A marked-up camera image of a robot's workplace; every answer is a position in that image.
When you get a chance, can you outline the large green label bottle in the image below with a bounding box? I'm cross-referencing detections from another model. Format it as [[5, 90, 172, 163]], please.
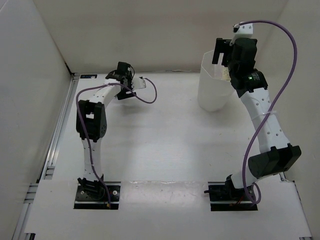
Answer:
[[221, 66, 231, 82]]

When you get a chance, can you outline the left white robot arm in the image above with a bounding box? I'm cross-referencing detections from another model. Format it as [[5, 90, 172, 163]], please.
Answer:
[[76, 61, 135, 200]]

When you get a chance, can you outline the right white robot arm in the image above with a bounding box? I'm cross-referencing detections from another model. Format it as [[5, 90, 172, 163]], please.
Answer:
[[212, 37, 302, 200]]

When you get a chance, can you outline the white plastic bin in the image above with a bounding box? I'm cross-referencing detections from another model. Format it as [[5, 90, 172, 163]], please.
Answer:
[[197, 50, 235, 112]]

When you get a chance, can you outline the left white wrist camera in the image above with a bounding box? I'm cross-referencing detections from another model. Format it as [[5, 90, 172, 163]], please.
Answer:
[[131, 77, 147, 91]]

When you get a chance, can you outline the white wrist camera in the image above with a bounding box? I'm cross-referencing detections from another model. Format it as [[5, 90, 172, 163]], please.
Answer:
[[131, 77, 147, 91], [229, 23, 254, 46]]

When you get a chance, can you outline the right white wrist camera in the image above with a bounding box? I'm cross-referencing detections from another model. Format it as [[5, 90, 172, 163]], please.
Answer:
[[229, 23, 254, 46]]

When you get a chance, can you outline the right aluminium frame rail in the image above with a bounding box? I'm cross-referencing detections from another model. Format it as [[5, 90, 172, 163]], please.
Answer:
[[246, 68, 313, 238]]

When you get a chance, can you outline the aluminium frame rail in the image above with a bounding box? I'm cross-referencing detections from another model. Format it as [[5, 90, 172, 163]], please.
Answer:
[[12, 73, 80, 240], [246, 68, 313, 238]]

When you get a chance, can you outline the left aluminium frame rail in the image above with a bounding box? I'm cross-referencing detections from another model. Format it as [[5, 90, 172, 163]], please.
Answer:
[[12, 73, 80, 240]]

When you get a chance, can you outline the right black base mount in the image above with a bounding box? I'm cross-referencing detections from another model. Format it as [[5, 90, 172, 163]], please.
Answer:
[[204, 182, 258, 212]]

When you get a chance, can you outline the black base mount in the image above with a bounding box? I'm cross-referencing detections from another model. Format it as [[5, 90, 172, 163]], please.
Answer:
[[204, 182, 258, 212], [73, 181, 121, 210]]

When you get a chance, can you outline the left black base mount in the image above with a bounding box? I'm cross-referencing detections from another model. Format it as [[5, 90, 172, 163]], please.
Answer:
[[73, 181, 121, 210]]

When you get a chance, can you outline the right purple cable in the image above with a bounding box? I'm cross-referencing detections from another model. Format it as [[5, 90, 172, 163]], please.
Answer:
[[234, 19, 298, 205]]

